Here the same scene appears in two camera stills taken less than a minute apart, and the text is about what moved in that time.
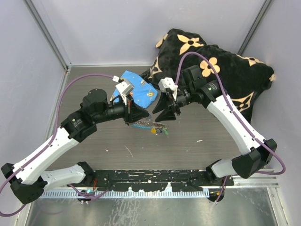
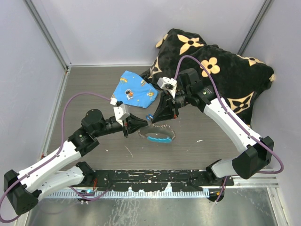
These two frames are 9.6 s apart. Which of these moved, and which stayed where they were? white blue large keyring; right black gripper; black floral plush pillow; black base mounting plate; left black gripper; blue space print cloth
Moved: white blue large keyring; left black gripper
Stayed: right black gripper; black base mounting plate; black floral plush pillow; blue space print cloth
